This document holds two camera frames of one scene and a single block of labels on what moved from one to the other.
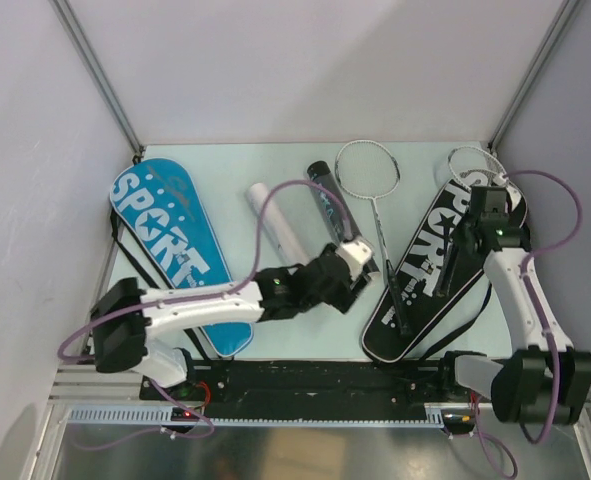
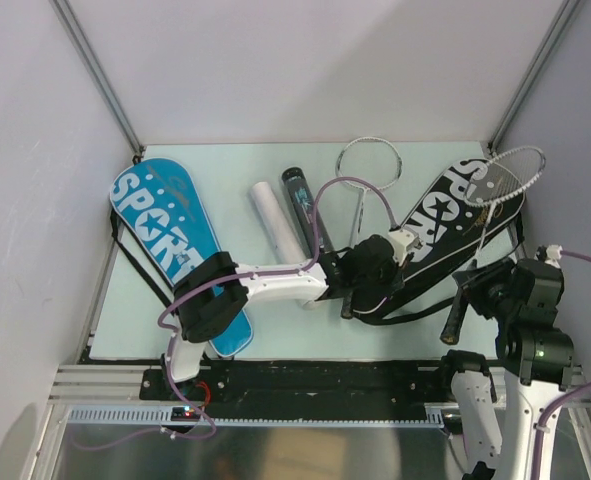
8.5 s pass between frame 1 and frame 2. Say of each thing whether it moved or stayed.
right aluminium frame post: stayed
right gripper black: moved
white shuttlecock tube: stayed
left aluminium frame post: stayed
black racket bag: moved
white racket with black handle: moved
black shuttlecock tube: moved
